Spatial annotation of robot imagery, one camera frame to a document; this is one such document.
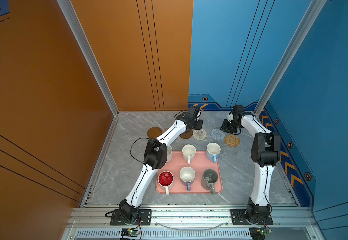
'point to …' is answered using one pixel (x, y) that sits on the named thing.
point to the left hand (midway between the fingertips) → (201, 123)
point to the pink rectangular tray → (200, 163)
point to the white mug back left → (169, 154)
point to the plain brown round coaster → (153, 132)
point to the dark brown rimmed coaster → (187, 134)
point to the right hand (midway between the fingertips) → (221, 129)
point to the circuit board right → (258, 233)
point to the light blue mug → (213, 149)
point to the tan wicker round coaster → (232, 140)
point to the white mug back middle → (188, 152)
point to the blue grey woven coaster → (217, 134)
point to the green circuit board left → (129, 232)
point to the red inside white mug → (165, 179)
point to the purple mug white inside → (187, 174)
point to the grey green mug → (210, 176)
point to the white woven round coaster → (199, 134)
